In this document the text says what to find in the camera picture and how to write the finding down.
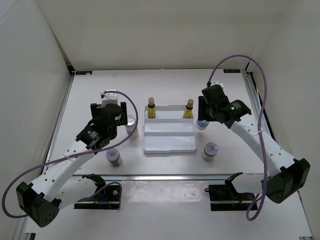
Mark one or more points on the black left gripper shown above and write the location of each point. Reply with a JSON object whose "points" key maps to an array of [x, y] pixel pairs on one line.
{"points": [[123, 116]]}

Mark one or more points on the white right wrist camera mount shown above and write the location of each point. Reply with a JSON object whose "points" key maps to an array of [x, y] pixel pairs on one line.
{"points": [[218, 83]]}

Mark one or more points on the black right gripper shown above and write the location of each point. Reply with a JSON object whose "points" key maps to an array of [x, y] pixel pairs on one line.
{"points": [[202, 114]]}

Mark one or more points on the aluminium left frame rail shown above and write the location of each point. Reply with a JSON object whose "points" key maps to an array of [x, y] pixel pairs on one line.
{"points": [[19, 231]]}

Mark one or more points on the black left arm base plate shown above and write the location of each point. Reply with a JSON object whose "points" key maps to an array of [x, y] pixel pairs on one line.
{"points": [[108, 199]]}

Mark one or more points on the short white-lid jar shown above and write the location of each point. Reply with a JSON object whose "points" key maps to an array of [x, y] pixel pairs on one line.
{"points": [[114, 157], [210, 150]]}

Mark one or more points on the aluminium right frame rail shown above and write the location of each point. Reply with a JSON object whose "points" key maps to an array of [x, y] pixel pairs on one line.
{"points": [[256, 101]]}

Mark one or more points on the white tiered organizer tray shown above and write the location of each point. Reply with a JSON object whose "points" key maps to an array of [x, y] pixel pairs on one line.
{"points": [[168, 132]]}

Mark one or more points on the tall silver-lid jar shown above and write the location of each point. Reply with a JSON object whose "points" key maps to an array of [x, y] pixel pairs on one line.
{"points": [[131, 127], [202, 124]]}

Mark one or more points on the blue corner label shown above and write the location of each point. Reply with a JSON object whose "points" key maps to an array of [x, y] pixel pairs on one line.
{"points": [[231, 71], [83, 73]]}

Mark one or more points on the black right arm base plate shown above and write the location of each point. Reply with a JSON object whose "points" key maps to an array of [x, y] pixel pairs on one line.
{"points": [[222, 199]]}

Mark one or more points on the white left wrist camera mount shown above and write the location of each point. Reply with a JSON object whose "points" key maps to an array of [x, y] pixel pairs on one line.
{"points": [[109, 97]]}

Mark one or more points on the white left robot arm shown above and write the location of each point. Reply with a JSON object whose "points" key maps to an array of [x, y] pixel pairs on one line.
{"points": [[45, 196]]}

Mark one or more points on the right blue corner label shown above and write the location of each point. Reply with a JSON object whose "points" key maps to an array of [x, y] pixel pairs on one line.
{"points": [[231, 71]]}

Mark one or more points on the left blue corner label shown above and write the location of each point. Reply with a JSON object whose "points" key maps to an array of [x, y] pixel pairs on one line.
{"points": [[83, 73]]}

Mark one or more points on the brown sauce bottle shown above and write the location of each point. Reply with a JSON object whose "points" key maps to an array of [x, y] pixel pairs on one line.
{"points": [[188, 111], [151, 108]]}

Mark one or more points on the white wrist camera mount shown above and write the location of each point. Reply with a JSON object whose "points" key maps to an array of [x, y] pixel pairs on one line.
{"points": [[109, 97], [218, 83]]}

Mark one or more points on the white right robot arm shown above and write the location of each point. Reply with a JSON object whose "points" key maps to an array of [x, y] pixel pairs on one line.
{"points": [[283, 174]]}

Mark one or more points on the aluminium frame rail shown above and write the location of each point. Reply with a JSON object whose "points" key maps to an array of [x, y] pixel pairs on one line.
{"points": [[19, 231], [256, 101]]}

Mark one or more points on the left short white-lid jar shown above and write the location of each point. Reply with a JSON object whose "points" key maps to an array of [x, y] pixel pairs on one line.
{"points": [[114, 157]]}

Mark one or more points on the right short white-lid jar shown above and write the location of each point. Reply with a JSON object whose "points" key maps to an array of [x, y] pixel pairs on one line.
{"points": [[210, 150]]}

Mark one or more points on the aluminium front rail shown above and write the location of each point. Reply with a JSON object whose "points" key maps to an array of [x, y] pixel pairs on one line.
{"points": [[166, 177]]}

